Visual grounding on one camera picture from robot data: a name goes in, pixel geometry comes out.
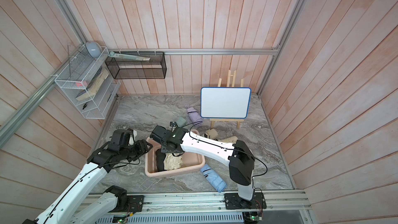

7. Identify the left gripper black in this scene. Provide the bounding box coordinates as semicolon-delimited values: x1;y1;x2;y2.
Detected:
120;139;153;162

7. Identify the plain beige umbrella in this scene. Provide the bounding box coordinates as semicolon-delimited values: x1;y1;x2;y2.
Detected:
164;153;183;171

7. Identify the pink plastic storage box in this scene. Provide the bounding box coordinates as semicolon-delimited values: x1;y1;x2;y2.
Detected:
145;127;205;177

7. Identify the blue umbrella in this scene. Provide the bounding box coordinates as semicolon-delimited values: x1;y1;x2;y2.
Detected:
200;164;227;193

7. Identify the beige umbrella black stripes small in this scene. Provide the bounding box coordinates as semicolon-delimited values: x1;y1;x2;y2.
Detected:
204;129;219;140

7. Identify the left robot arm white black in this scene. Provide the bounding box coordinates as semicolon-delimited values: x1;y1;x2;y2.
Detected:
24;129;153;224

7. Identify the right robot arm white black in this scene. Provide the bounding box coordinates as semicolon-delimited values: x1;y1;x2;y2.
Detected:
149;125;255;201

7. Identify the green folded umbrella upper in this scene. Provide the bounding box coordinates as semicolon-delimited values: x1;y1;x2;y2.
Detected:
175;116;187;127

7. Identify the purple folded umbrella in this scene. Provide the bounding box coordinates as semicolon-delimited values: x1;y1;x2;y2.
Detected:
187;107;203;125

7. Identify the beige umbrella black band middle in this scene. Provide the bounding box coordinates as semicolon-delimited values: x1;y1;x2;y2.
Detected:
218;136;238;144

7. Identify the pink item on shelf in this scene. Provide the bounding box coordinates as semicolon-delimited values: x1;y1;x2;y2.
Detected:
76;81;88;88

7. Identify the green flat item on basket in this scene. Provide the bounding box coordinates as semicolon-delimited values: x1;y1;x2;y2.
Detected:
108;51;150;62

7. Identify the grey round speaker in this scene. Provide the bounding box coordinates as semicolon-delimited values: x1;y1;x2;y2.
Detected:
85;41;102;59

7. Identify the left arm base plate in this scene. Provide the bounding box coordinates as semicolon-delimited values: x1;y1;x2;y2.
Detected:
113;195;145;213

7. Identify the book on wire shelf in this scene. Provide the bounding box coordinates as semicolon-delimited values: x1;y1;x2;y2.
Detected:
76;67;109;101

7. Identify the whiteboard blue frame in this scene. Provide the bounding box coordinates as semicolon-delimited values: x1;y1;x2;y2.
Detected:
200;87;251;119

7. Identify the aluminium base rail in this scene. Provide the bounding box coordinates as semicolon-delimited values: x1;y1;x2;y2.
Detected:
92;189;317;224

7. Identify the black mesh wall basket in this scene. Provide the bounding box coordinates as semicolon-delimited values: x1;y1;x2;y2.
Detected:
105;51;167;79

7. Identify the white wire shelf rack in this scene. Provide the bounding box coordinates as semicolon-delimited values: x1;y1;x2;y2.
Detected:
55;45;121;120

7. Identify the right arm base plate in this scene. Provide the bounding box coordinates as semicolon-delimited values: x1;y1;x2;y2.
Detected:
224;192;267;211

